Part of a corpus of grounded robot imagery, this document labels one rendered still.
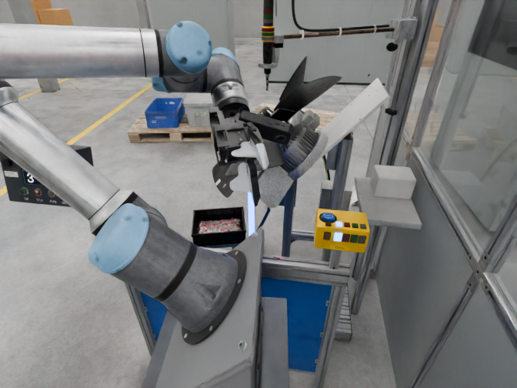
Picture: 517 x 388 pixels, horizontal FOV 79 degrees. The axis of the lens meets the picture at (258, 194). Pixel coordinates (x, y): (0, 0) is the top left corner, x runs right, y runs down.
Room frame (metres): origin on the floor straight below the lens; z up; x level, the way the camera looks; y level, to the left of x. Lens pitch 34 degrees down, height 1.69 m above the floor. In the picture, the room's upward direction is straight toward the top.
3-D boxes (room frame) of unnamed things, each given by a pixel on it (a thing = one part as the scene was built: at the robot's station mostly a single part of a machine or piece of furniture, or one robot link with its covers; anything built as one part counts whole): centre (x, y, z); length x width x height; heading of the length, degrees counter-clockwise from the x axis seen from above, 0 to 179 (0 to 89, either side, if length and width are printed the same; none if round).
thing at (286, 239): (1.30, -0.16, 0.46); 0.09 x 0.05 x 0.91; 171
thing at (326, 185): (1.35, -0.40, 0.73); 0.15 x 0.09 x 0.22; 81
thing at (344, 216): (0.78, -0.27, 1.02); 0.16 x 0.10 x 0.11; 81
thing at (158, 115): (4.13, 1.25, 0.25); 0.60 x 0.41 x 0.22; 2
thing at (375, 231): (1.21, -0.59, 0.42); 0.04 x 0.04 x 0.83; 81
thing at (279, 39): (1.19, -0.04, 1.50); 0.09 x 0.07 x 0.10; 116
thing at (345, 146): (1.26, -0.38, 0.58); 0.09 x 0.05 x 1.15; 171
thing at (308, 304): (0.84, 0.12, 0.45); 0.82 x 0.02 x 0.66; 81
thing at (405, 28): (1.46, -0.60, 1.54); 0.10 x 0.07 x 0.09; 116
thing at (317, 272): (0.84, 0.12, 0.82); 0.90 x 0.04 x 0.08; 81
